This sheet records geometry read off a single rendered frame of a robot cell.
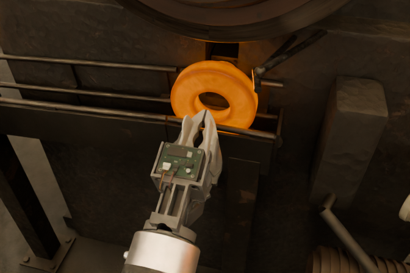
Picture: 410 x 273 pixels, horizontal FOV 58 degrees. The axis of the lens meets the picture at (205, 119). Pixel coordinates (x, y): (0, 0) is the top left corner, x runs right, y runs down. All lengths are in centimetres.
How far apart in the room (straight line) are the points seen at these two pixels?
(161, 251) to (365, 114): 35
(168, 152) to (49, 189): 111
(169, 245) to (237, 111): 28
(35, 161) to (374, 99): 139
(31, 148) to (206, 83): 124
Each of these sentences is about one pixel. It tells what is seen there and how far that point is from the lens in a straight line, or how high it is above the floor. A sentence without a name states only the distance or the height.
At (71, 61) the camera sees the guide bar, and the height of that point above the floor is 74.
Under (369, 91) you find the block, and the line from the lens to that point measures 64.
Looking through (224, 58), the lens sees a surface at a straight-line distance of 72.
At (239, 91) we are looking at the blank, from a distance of 62.
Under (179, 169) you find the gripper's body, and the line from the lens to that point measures 50.
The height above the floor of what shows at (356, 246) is 58.
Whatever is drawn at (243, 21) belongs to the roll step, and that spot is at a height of 93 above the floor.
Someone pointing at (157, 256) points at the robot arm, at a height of 74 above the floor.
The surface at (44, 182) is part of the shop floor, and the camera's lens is 161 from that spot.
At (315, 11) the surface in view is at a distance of 51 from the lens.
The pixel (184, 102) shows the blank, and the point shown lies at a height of 74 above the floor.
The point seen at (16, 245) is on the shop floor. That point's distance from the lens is 147.
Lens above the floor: 115
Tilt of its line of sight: 42 degrees down
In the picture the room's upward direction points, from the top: straight up
